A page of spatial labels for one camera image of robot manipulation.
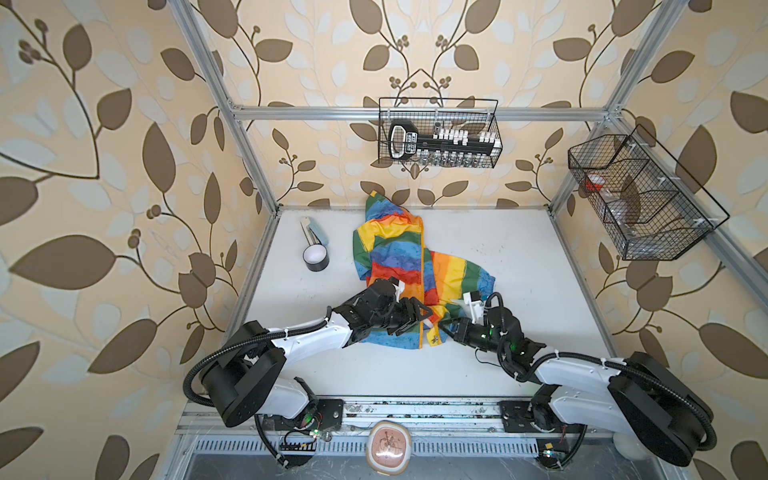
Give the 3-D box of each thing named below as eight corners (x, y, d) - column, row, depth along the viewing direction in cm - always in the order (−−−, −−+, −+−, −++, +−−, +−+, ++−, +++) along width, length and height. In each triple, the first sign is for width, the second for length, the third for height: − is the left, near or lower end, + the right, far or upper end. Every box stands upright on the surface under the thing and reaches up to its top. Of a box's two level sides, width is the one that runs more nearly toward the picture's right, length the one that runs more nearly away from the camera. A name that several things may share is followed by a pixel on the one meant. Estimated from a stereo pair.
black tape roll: (303, 271, 105) (300, 264, 102) (308, 252, 111) (305, 244, 107) (327, 271, 105) (324, 264, 102) (330, 252, 111) (328, 244, 107)
